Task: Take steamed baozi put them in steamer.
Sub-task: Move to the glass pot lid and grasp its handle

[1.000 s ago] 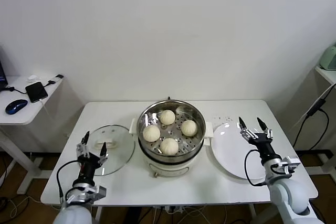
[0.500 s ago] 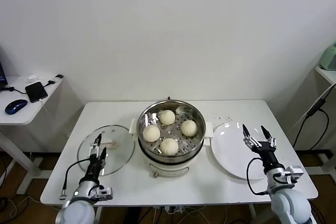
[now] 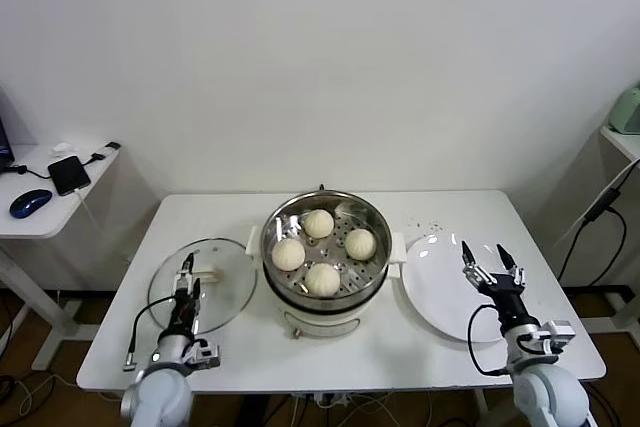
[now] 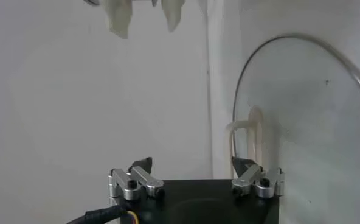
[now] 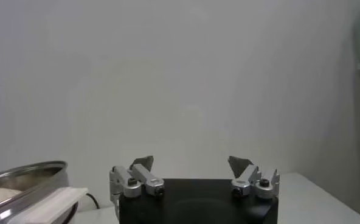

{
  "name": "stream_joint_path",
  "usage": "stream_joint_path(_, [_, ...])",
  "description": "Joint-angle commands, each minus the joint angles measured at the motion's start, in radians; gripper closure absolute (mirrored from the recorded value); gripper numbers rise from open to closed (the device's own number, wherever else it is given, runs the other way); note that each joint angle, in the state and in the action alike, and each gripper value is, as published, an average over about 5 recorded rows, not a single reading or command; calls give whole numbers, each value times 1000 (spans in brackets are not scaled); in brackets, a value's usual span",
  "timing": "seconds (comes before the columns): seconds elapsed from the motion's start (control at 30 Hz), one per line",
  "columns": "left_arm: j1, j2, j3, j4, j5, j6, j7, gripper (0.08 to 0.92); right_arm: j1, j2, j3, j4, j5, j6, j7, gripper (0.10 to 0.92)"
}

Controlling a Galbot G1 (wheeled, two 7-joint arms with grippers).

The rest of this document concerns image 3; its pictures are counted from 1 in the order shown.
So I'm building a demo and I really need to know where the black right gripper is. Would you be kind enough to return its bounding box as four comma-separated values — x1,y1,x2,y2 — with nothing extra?
460,240,531,328

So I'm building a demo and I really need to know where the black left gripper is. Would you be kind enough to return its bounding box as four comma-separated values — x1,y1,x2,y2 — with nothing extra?
168,251,203,334

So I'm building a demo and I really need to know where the round glass pot lid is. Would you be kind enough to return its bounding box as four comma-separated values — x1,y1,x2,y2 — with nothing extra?
147,237,260,337

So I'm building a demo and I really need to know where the white steamed baozi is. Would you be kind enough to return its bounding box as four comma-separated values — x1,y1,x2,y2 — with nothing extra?
303,208,335,239
271,238,306,271
304,262,342,297
344,228,377,261

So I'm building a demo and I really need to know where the perforated steel steamer basket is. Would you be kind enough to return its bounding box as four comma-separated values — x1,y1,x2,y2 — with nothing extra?
245,190,407,312

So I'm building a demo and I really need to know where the white round plate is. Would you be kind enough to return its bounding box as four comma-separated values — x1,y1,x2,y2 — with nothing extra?
401,232,526,344

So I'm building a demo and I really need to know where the cream electric cooker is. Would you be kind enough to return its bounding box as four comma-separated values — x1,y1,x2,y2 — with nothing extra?
262,261,401,341

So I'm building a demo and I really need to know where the white side desk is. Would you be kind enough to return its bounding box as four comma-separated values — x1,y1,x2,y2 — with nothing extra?
0,141,124,373

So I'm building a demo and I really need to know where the black smartphone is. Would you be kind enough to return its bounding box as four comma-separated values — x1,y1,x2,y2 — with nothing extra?
47,155,92,197

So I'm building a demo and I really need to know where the blue computer mouse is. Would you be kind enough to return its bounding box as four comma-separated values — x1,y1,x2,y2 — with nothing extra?
8,188,54,221

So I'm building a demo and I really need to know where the white shelf board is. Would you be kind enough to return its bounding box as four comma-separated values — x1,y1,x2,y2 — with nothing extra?
598,124,640,164

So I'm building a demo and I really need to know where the mint green appliance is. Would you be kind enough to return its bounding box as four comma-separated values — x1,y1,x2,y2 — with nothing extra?
605,80,640,137

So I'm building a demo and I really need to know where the dark laptop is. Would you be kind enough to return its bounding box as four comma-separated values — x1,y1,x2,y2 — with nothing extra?
0,89,14,173

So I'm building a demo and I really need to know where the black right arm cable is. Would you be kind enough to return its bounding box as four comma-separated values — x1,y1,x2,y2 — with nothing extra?
467,302,516,377

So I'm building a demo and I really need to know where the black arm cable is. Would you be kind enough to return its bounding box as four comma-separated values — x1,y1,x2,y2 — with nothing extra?
123,294,176,373
467,302,516,377

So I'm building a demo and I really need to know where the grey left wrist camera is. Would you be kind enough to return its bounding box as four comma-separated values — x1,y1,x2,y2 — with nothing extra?
187,339,223,371

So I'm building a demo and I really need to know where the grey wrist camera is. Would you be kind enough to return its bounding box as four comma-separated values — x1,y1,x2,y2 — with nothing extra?
187,339,223,371
538,319,576,356

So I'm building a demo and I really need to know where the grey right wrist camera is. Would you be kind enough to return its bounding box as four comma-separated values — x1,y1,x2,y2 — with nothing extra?
538,319,576,356

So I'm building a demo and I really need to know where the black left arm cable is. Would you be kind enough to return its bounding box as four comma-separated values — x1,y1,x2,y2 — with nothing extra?
123,294,176,373

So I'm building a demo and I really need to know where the black power adapter cable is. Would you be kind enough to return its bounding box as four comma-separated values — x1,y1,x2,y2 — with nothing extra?
557,186,629,286

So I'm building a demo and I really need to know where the white phone charging cable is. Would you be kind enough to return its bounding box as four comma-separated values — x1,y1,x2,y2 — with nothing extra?
72,188,109,238

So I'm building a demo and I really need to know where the black cable with adapter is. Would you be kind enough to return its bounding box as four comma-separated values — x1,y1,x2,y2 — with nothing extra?
0,140,124,182

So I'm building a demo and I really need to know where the thin white wall cable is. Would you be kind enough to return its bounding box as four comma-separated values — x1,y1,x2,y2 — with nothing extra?
552,159,640,248

